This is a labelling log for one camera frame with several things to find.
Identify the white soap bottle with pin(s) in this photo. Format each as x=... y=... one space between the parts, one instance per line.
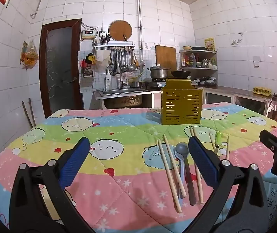
x=108 y=82

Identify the steel lidded cooking pot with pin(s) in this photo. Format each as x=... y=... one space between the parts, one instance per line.
x=158 y=72

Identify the metal corner shelf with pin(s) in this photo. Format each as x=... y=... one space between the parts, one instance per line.
x=205 y=69

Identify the black wok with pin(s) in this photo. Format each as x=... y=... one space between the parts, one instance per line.
x=180 y=73

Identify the white power socket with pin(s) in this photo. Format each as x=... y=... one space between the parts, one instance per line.
x=102 y=34

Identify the white wall socket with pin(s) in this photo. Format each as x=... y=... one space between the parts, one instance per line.
x=256 y=62

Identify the grey spoon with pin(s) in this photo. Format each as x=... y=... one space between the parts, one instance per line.
x=182 y=148

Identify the dark sauce bottle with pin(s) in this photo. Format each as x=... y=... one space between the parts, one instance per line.
x=192 y=60

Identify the white wall controller box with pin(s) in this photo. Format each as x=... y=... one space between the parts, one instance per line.
x=88 y=34

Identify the kitchen counter cabinet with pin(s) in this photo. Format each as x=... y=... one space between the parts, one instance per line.
x=225 y=97

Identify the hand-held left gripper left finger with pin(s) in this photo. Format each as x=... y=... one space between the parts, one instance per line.
x=76 y=157

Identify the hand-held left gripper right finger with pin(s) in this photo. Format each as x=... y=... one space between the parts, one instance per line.
x=202 y=157

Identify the stack of bowls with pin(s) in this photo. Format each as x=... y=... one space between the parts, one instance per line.
x=208 y=80

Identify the cartoon printed blanket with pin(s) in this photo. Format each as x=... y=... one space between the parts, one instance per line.
x=119 y=131

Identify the steel faucet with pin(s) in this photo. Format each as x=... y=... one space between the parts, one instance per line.
x=121 y=80

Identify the dark wooden glass door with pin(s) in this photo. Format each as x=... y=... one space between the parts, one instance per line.
x=59 y=72

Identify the yellow egg carton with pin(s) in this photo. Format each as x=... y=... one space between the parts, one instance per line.
x=262 y=91

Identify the knife holder cup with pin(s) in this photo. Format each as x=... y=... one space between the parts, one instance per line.
x=104 y=40

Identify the rectangular wooden cutting board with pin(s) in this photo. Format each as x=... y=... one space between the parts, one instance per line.
x=165 y=55

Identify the yellow hanging toy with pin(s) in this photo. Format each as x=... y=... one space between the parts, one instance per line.
x=90 y=59

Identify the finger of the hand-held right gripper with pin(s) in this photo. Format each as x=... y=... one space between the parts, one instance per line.
x=271 y=139

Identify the red hanging item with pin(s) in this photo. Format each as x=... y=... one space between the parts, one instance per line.
x=82 y=63

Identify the wall hooks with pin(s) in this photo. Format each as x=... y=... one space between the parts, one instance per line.
x=236 y=41

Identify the metal wall rack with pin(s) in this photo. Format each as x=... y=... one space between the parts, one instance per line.
x=115 y=45

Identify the steel sink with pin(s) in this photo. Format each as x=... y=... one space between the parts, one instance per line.
x=123 y=99

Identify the yellow plastic bag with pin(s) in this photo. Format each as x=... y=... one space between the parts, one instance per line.
x=31 y=57

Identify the gold slotted utensil holder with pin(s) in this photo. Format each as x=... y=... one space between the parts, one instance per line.
x=180 y=102

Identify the white hanging cloth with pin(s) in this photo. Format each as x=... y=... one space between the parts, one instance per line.
x=102 y=55

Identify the red label bottle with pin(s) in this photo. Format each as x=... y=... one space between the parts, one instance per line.
x=183 y=61

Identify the yellow wall poster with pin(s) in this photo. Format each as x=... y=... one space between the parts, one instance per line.
x=209 y=44

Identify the row of hanging ladles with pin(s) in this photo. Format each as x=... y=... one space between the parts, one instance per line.
x=125 y=60

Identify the light blue spoon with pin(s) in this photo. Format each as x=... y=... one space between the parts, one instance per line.
x=177 y=156

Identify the yellow bowl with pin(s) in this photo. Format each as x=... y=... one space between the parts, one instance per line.
x=187 y=48

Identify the gas stove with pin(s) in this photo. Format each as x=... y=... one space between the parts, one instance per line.
x=156 y=83

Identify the small steel pot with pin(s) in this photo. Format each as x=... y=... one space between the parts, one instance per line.
x=136 y=85

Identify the dark shallow pan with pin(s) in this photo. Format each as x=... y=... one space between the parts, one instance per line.
x=199 y=48

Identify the metal wall pipe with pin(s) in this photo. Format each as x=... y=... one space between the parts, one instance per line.
x=140 y=24

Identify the leaning wooden stick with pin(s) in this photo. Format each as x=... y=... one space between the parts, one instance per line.
x=25 y=114
x=31 y=111

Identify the round bamboo lid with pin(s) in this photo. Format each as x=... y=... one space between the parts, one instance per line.
x=119 y=30

